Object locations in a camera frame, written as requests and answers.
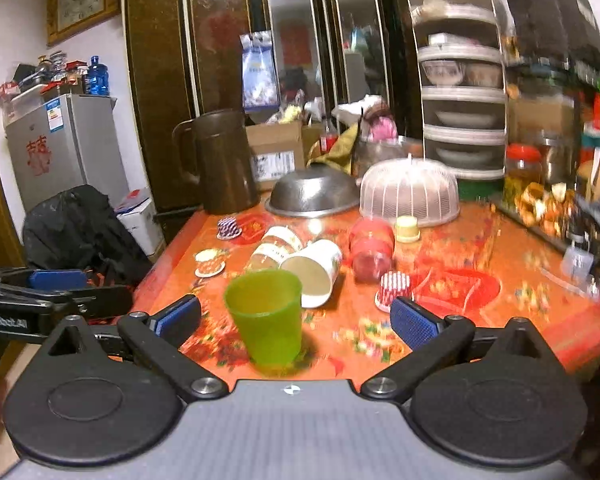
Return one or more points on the clear plastic jar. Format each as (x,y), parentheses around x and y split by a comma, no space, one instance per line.
(277,244)

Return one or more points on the white tiered dish rack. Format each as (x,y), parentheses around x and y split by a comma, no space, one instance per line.
(461,71)

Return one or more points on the red plastic jar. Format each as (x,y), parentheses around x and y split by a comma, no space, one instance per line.
(371,243)

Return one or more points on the blue water bottle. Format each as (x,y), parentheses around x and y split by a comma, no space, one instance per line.
(97,78)

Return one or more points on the white paper cup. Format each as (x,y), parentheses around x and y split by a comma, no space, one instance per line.
(317,266)

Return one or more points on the silver refrigerator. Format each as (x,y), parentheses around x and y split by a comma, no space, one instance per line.
(67,142)

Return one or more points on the red lid pickle jar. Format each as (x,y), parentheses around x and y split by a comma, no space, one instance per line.
(523,166)

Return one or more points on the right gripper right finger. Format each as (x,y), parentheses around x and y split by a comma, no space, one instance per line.
(435,343)

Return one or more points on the steel colander bowl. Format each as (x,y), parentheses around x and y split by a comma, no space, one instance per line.
(315,192)

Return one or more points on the green plastic cup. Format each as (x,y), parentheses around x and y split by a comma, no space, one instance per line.
(266,309)

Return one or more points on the black tray of dried peels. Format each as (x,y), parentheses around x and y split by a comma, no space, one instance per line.
(556,215)

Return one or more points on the black bag on shelf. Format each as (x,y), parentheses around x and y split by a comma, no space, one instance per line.
(564,30)

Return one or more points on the purple polka dot cupcake liner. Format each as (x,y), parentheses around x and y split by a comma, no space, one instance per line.
(228,228)

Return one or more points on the white foam box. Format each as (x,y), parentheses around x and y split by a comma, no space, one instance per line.
(137,212)

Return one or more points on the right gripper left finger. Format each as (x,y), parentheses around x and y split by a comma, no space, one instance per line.
(155,342)

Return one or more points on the dark brown pitcher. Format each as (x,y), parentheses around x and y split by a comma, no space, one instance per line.
(214,155)

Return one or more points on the dark wooden wardrobe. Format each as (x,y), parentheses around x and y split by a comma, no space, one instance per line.
(192,57)

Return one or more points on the orange polka dot cupcake liner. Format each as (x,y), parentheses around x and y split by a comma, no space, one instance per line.
(209,262)

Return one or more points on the red label soda bottle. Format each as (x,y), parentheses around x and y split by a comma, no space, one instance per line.
(329,135)

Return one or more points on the white mesh food cover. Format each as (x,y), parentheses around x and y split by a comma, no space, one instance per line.
(410,187)

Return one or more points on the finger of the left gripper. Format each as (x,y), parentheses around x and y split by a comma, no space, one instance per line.
(57,280)

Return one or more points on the framed wall picture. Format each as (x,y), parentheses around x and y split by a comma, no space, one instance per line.
(67,18)

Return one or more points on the red polka dot cupcake liner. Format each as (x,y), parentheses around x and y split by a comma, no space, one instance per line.
(392,285)

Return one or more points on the blue white snack bag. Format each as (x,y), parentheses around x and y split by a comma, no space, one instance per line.
(259,76)

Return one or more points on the cardboard box with label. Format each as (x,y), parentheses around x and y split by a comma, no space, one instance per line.
(276,150)

